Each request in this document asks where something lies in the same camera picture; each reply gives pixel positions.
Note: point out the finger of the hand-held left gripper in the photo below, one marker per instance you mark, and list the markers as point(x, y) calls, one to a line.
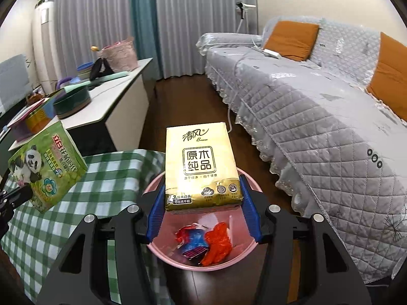
point(19, 195)

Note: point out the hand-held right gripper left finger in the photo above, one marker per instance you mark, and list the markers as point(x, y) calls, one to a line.
point(155, 219)

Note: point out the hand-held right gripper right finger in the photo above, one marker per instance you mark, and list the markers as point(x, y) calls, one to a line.
point(252, 216)

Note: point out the pink plastic bin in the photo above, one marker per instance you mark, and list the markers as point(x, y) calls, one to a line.
point(171, 228)

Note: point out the green panda print packet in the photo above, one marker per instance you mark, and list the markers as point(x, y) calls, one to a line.
point(44, 165)

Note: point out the red plastic bag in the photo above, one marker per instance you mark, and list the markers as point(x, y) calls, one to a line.
point(217, 244)

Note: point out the red black snack wrapper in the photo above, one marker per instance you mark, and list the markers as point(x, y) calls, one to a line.
point(190, 254)

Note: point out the yellow tissue pack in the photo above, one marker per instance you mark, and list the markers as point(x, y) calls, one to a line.
point(203, 165)

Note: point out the green checkered tablecloth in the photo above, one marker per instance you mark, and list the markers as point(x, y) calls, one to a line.
point(105, 178)

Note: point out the rainbow tin box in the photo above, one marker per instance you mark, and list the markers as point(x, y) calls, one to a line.
point(35, 120)

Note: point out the brown teapot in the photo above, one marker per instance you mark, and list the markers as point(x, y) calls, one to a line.
point(33, 99)

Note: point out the dark green round basin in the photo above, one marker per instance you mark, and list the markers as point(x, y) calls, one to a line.
point(71, 103)

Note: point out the grey quilted sofa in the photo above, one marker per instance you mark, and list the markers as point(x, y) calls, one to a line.
point(302, 117)

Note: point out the grey deer print cover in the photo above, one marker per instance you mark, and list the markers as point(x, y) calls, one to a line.
point(14, 82)

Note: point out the white top coffee table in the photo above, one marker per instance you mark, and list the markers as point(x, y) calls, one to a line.
point(117, 98)

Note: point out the blue plate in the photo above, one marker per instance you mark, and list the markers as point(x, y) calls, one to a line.
point(75, 80)

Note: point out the stack of coloured bowls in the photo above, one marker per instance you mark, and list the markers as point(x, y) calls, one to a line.
point(84, 71)

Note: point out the mint green rolled cloth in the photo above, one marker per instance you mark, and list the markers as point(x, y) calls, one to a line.
point(114, 76)

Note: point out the white tower air conditioner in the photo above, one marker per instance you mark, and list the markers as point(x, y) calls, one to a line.
point(44, 47)

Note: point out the white power strip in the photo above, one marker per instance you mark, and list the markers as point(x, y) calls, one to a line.
point(272, 53)

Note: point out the pink lace basket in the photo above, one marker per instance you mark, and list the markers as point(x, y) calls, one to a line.
point(120, 55)

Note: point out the orange cushion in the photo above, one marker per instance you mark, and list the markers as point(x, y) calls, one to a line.
point(291, 39)
point(391, 76)

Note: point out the grey curtain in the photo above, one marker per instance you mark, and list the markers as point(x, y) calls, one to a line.
point(203, 12)
point(92, 22)

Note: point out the green potted plant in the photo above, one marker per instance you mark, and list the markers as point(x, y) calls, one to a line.
point(43, 0)

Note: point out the teal curtain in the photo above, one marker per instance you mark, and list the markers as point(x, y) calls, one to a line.
point(143, 16)

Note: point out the white floor stand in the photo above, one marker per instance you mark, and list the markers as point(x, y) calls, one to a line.
point(240, 6)

